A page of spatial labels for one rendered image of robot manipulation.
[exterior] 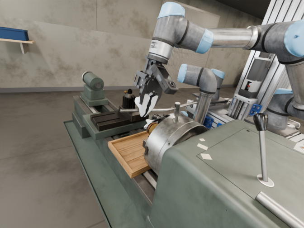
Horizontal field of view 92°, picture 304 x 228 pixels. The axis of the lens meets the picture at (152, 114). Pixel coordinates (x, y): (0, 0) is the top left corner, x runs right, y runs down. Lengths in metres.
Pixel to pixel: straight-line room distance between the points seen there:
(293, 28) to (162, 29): 0.47
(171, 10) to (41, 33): 4.16
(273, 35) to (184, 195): 0.67
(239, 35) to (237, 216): 0.64
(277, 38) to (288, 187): 0.52
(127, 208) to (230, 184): 0.84
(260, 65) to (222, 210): 1.03
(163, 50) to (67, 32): 4.12
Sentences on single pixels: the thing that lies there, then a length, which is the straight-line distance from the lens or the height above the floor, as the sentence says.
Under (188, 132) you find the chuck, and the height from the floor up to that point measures 1.22.
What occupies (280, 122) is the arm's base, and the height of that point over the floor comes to 1.20.
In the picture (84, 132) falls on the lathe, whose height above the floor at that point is 0.61.
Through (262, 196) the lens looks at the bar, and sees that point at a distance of 0.41.
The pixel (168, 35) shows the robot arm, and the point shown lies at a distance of 0.50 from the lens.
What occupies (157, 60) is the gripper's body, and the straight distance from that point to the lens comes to 0.50.
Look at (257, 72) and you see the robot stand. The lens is 1.27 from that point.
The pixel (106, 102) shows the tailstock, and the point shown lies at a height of 0.89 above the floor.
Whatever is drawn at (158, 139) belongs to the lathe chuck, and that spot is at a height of 1.17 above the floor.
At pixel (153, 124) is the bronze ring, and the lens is 0.82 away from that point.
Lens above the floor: 1.52
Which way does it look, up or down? 26 degrees down
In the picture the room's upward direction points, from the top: 9 degrees clockwise
